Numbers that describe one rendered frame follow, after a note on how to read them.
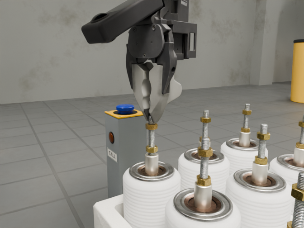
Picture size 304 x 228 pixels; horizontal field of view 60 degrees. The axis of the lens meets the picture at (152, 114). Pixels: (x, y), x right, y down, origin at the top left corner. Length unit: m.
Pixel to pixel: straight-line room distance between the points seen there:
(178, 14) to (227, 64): 3.53
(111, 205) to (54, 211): 0.38
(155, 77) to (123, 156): 0.24
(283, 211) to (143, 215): 0.20
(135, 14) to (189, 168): 0.27
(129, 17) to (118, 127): 0.26
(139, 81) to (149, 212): 0.20
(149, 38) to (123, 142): 0.26
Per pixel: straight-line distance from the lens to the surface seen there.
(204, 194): 0.35
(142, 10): 0.37
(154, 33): 0.38
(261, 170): 0.43
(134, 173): 0.43
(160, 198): 0.42
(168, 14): 0.41
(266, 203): 0.41
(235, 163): 0.57
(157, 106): 0.39
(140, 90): 0.41
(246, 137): 0.58
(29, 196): 0.96
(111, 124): 0.58
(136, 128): 0.57
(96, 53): 2.89
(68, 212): 0.84
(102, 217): 0.47
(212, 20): 3.74
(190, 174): 0.48
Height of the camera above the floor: 0.44
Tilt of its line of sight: 13 degrees down
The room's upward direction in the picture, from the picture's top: straight up
